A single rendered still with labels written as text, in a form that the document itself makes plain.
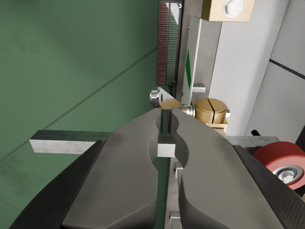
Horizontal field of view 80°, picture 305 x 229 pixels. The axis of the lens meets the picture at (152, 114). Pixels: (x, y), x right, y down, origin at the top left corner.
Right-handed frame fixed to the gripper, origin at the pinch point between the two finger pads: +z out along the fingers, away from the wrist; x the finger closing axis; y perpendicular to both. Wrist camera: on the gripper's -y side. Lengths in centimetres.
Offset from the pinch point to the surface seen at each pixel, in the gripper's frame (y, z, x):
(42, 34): 8, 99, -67
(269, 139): 13.9, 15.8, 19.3
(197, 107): 7.3, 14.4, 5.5
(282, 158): 12.2, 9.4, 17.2
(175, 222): 60, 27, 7
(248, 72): 8.6, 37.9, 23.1
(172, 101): 1.2, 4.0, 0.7
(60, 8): -4, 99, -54
